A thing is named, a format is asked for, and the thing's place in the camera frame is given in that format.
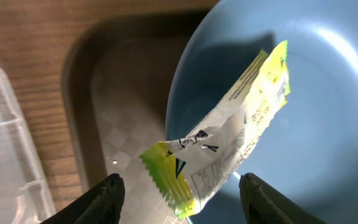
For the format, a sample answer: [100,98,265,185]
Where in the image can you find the brown serving tray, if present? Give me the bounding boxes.
[61,9,207,223]

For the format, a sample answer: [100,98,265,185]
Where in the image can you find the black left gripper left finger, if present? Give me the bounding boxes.
[42,174,125,224]

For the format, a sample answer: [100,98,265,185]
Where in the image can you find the dark blue plate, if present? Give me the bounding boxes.
[166,0,358,223]

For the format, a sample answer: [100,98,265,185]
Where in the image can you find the clear plastic waste bin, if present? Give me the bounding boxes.
[0,67,56,223]

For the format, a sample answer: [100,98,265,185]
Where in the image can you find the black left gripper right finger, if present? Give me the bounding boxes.
[239,172,324,224]

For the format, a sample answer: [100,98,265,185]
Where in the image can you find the yellow snack wrapper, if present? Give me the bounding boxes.
[140,40,290,218]

